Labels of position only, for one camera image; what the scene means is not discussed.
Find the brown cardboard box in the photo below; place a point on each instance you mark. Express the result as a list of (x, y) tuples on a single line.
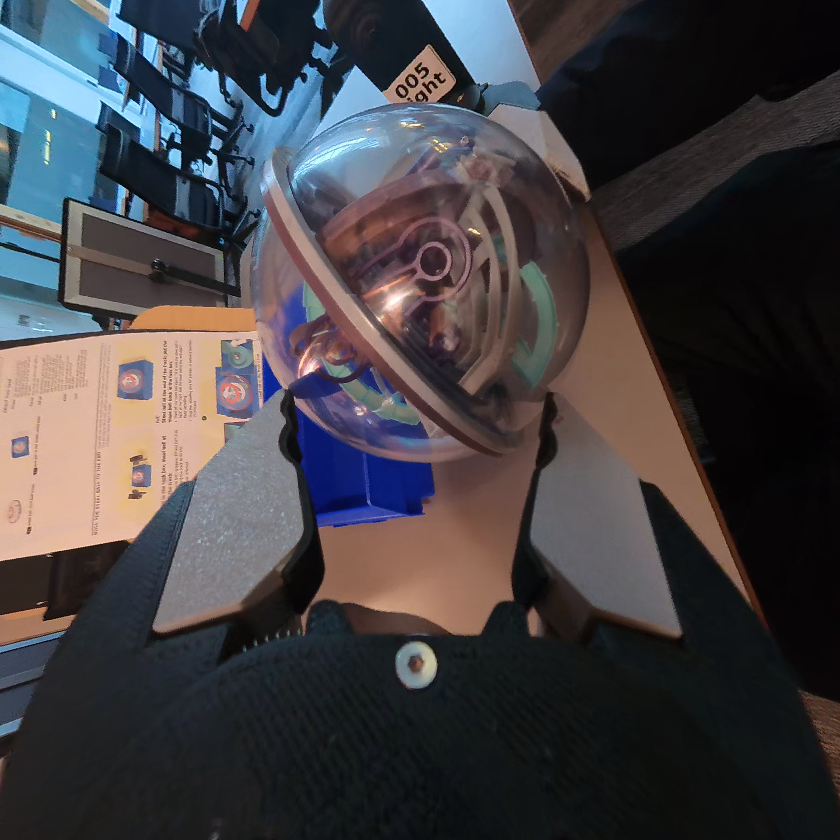
[(197, 319)]

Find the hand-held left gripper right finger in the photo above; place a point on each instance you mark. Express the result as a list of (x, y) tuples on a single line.
[(590, 525)]

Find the black picture frame back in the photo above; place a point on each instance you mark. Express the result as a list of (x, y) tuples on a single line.
[(131, 256)]

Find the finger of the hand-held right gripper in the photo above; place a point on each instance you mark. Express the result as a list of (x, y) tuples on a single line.
[(548, 141)]

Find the clear plastic maze ball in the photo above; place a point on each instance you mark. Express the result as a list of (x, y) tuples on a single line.
[(420, 262)]

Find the blue plastic bin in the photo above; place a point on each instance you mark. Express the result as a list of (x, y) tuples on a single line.
[(367, 492)]

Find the black flat box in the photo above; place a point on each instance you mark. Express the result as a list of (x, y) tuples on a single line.
[(65, 581)]

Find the black office chair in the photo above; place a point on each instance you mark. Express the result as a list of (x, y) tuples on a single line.
[(157, 177), (275, 39), (154, 79)]

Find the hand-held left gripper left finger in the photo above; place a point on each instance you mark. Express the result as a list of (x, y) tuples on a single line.
[(243, 525)]

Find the printed instruction sheet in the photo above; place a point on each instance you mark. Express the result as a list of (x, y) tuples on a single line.
[(79, 459)]

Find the person's left hand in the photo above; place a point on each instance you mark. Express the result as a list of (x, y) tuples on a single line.
[(394, 623)]

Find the person's right forearm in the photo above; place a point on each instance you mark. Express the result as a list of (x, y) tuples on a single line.
[(656, 79)]

